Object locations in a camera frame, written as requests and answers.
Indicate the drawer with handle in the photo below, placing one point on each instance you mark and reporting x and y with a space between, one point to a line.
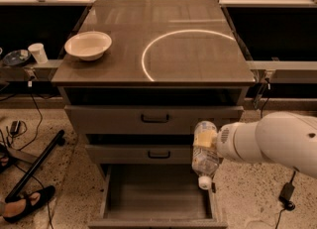
140 154
147 120

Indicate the white paper cup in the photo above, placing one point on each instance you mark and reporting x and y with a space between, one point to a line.
37 50

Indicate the clear plastic water bottle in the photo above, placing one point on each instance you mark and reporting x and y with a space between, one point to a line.
205 161

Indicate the dark blue plate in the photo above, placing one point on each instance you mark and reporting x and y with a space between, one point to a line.
16 58

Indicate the foot in black shoe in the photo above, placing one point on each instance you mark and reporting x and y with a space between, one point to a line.
15 211

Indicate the black pole on floor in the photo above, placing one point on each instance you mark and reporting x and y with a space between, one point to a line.
58 140

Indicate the middle drawer with handle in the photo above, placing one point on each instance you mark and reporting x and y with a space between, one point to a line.
140 154

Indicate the top drawer with handle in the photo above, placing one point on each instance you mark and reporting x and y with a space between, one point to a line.
147 120

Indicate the grey drawer cabinet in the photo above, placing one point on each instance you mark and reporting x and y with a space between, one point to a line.
163 53

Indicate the open bottom drawer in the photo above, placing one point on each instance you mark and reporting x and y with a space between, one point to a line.
156 197

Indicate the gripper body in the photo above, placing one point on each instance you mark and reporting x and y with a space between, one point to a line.
226 144

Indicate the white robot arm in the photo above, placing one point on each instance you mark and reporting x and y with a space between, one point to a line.
282 138

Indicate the small black adapter left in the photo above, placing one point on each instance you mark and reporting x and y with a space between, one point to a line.
15 127

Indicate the white ceramic bowl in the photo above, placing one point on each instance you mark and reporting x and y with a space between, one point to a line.
88 45

